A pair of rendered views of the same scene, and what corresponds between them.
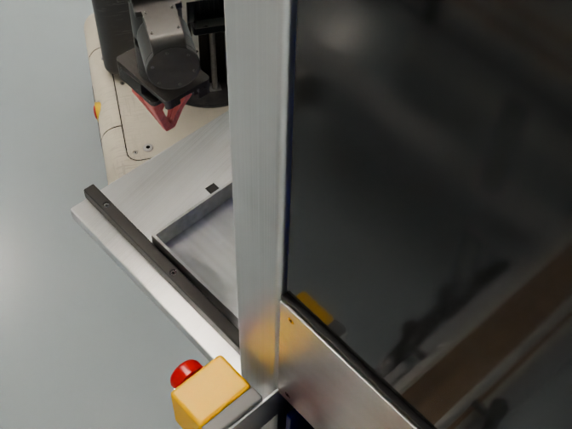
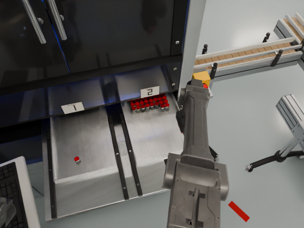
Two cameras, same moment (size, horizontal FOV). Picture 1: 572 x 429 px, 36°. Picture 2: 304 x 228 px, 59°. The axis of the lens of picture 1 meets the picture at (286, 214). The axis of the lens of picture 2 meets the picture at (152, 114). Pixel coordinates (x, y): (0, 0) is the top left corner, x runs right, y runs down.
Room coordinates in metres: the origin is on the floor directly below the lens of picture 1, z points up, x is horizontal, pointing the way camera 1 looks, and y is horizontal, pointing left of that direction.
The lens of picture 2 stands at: (1.25, 0.28, 1.98)
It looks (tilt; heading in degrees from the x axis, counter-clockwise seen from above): 57 degrees down; 209
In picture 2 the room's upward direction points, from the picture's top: straight up
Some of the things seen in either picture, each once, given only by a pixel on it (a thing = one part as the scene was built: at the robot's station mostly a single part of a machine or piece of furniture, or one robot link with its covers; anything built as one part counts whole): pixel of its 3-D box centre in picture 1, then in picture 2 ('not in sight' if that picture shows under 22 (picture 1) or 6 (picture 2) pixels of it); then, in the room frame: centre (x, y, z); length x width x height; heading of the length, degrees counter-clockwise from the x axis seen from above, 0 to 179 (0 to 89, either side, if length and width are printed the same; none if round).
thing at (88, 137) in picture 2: not in sight; (81, 139); (0.91, -0.27, 0.90); 0.34 x 0.26 x 0.04; 44
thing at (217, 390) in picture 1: (216, 408); (200, 79); (0.42, 0.07, 0.99); 0.08 x 0.07 x 0.07; 44
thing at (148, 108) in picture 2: not in sight; (149, 107); (0.62, -0.09, 0.90); 0.18 x 0.02 x 0.05; 135
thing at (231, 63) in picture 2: not in sight; (239, 58); (0.12, 0.18, 0.92); 0.69 x 0.16 x 0.16; 134
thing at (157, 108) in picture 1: (160, 95); not in sight; (0.77, 0.16, 1.12); 0.07 x 0.07 x 0.09; 44
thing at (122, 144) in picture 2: not in sight; (125, 159); (0.90, -0.05, 0.91); 0.14 x 0.03 x 0.06; 43
